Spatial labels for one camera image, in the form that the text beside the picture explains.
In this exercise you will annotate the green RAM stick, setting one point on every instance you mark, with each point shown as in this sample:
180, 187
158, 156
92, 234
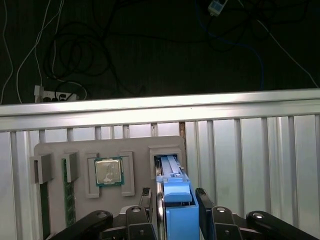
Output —
70, 200
45, 212

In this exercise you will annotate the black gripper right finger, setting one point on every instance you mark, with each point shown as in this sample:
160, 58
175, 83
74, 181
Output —
222, 222

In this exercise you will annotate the hard disk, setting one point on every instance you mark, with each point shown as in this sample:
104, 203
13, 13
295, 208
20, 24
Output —
177, 200

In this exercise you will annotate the white power strip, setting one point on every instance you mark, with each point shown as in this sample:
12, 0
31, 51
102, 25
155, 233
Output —
50, 95

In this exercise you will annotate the white power adapter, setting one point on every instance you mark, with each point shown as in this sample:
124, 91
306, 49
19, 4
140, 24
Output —
217, 6

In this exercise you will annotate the silver CPU chip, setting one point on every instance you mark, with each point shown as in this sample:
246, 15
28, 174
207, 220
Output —
108, 171

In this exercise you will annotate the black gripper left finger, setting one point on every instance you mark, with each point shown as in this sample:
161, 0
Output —
140, 222

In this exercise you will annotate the grey parts rack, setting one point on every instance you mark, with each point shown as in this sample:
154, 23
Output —
140, 150

